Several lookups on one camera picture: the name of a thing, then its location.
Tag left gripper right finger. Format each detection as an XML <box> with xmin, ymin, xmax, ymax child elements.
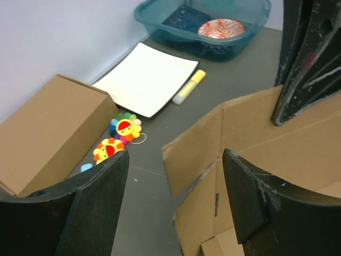
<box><xmin>222</xmin><ymin>149</ymin><xmax>340</xmax><ymax>255</ymax></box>

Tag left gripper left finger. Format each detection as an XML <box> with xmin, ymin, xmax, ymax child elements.
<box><xmin>1</xmin><ymin>150</ymin><xmax>129</xmax><ymax>255</ymax></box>

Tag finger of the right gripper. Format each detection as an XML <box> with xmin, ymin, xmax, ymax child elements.
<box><xmin>271</xmin><ymin>0</ymin><xmax>340</xmax><ymax>126</ymax></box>

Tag cardboard box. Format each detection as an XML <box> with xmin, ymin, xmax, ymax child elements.
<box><xmin>1</xmin><ymin>75</ymin><xmax>118</xmax><ymax>197</ymax></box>
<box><xmin>163</xmin><ymin>87</ymin><xmax>340</xmax><ymax>255</ymax></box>

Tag light blue marker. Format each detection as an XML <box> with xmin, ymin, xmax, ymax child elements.
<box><xmin>80</xmin><ymin>163</ymin><xmax>93</xmax><ymax>172</ymax></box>

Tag red patterned bowl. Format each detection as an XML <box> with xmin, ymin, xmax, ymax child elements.
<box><xmin>198</xmin><ymin>18</ymin><xmax>245</xmax><ymax>39</ymax></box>

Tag yellow highlighter marker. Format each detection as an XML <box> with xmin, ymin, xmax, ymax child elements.
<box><xmin>172</xmin><ymin>70</ymin><xmax>206</xmax><ymax>105</ymax></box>

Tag teal plastic bin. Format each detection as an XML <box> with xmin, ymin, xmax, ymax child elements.
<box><xmin>134</xmin><ymin>0</ymin><xmax>271</xmax><ymax>62</ymax></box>

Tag white square plate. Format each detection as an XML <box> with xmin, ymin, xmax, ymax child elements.
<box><xmin>93</xmin><ymin>42</ymin><xmax>199</xmax><ymax>118</ymax></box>

